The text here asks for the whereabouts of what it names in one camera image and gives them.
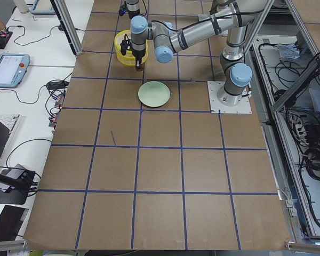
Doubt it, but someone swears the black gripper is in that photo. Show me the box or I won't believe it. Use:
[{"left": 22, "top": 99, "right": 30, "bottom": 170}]
[
  {"left": 120, "top": 34, "right": 146, "bottom": 68},
  {"left": 118, "top": 4, "right": 127, "bottom": 17}
]

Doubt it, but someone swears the dark red bun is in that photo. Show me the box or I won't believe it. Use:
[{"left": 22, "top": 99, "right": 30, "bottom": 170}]
[{"left": 135, "top": 65, "right": 144, "bottom": 71}]

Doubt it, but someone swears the yellow top steamer layer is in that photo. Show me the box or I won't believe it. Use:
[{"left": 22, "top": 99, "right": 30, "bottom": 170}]
[{"left": 114, "top": 30, "right": 134, "bottom": 59}]

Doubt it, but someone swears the yellow steamer layer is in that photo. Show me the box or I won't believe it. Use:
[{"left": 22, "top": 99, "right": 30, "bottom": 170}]
[
  {"left": 116, "top": 50, "right": 148, "bottom": 66},
  {"left": 114, "top": 30, "right": 134, "bottom": 59}
]

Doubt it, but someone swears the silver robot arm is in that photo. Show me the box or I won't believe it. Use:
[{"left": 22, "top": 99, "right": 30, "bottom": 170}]
[
  {"left": 118, "top": 0, "right": 273, "bottom": 107},
  {"left": 118, "top": 0, "right": 140, "bottom": 19}
]

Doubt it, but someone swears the yellow bottom steamer layer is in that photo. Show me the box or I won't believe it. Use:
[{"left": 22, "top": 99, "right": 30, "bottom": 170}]
[{"left": 116, "top": 50, "right": 148, "bottom": 66}]

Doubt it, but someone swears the light green plate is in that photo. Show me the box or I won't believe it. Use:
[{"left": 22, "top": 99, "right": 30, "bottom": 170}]
[{"left": 138, "top": 81, "right": 171, "bottom": 108}]

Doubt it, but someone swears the blue teach pendant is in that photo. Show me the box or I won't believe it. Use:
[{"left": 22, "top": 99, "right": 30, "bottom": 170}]
[{"left": 0, "top": 53, "right": 30, "bottom": 89}]

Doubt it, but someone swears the white keyboard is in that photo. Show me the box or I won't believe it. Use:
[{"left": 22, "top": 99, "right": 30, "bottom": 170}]
[{"left": 0, "top": 114, "right": 22, "bottom": 136}]

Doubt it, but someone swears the aluminium frame post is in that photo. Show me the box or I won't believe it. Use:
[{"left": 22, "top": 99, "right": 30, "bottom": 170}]
[{"left": 50, "top": 0, "right": 83, "bottom": 56}]

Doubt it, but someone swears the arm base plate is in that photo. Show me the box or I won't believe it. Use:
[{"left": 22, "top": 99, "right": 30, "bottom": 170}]
[{"left": 207, "top": 81, "right": 252, "bottom": 114}]

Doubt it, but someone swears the black camera stand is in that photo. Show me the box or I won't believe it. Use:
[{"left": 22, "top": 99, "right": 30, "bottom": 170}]
[{"left": 0, "top": 164, "right": 36, "bottom": 205}]

